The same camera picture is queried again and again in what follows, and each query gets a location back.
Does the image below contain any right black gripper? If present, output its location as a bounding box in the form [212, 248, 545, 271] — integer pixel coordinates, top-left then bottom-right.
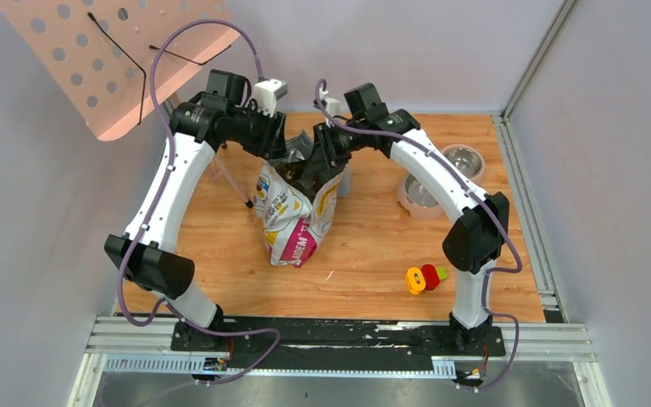
[307, 120, 369, 175]

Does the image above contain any pet food bag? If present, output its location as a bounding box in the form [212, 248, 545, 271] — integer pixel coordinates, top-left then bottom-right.
[253, 131, 349, 267]

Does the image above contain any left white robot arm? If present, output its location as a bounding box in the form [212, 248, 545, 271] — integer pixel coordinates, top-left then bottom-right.
[104, 70, 287, 350]

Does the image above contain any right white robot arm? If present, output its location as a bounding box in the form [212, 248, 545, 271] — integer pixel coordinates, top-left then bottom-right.
[302, 79, 509, 354]

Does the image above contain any pink double pet bowl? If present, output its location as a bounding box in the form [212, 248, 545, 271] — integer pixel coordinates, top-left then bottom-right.
[391, 142, 486, 221]

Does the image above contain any translucent plastic container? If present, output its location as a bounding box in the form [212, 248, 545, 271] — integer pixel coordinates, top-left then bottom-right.
[337, 164, 353, 198]

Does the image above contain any colourful stacking toy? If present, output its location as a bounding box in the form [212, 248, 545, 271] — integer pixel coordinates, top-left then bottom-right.
[404, 264, 448, 295]

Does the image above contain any pink music stand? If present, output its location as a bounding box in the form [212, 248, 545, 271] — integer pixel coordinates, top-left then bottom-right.
[0, 0, 240, 142]

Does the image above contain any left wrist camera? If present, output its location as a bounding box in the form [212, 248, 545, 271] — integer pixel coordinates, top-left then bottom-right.
[253, 79, 288, 117]

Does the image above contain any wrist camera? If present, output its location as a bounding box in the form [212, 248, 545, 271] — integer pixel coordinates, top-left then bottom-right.
[319, 91, 342, 118]
[253, 79, 288, 117]

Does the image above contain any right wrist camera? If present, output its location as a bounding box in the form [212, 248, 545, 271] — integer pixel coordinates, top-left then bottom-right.
[319, 91, 342, 118]

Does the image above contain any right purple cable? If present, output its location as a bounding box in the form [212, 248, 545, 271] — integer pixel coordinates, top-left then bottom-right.
[314, 78, 524, 393]

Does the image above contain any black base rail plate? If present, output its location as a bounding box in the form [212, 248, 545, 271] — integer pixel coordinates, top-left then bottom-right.
[170, 316, 506, 371]

